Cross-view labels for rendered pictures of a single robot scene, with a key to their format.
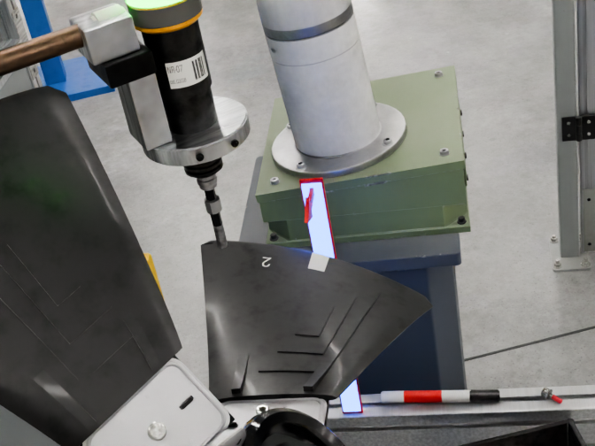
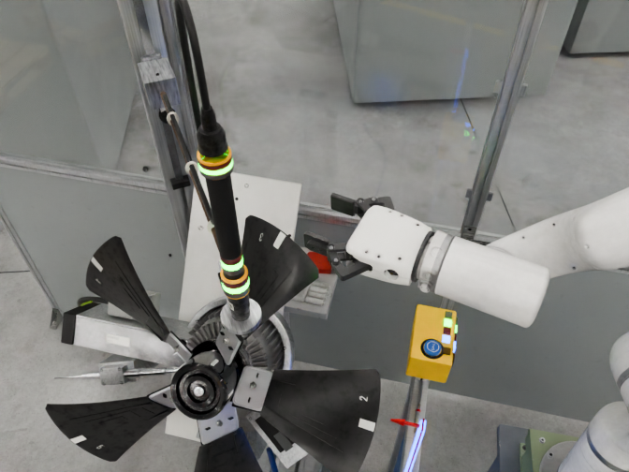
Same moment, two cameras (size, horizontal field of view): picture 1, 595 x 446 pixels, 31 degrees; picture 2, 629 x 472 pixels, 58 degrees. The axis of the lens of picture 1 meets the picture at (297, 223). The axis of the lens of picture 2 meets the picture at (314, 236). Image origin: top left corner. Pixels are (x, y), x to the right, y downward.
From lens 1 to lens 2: 1.03 m
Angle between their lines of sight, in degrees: 67
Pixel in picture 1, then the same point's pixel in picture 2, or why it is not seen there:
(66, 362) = not seen: hidden behind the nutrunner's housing
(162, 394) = (233, 339)
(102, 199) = (279, 301)
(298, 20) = (592, 430)
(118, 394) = not seen: hidden behind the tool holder
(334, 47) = (590, 460)
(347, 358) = (285, 424)
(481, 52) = not seen: outside the picture
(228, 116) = (238, 325)
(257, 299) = (334, 391)
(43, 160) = (287, 276)
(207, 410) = (229, 356)
